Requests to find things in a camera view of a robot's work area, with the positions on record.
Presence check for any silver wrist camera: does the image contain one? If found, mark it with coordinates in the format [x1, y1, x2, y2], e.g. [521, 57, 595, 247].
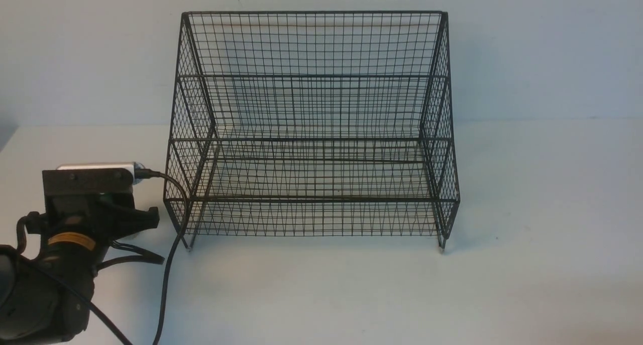
[56, 161, 146, 186]

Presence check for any black camera cable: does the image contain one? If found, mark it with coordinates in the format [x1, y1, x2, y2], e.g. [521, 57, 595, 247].
[134, 169, 190, 345]

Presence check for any black wire mesh rack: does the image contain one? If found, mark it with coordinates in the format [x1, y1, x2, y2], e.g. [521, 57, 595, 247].
[163, 11, 460, 252]

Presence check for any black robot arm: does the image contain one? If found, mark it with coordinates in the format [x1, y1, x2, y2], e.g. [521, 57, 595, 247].
[2, 164, 164, 344]

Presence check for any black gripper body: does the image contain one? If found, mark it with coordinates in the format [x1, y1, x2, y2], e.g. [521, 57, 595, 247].
[25, 168, 159, 244]

